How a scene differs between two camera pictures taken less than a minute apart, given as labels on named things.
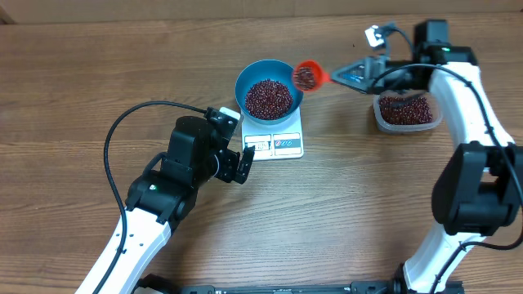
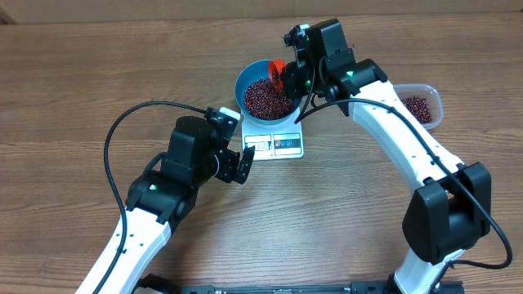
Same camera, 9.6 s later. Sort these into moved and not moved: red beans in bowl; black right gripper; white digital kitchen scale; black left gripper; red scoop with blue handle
Moved: black right gripper; red scoop with blue handle
Not moved: white digital kitchen scale; red beans in bowl; black left gripper
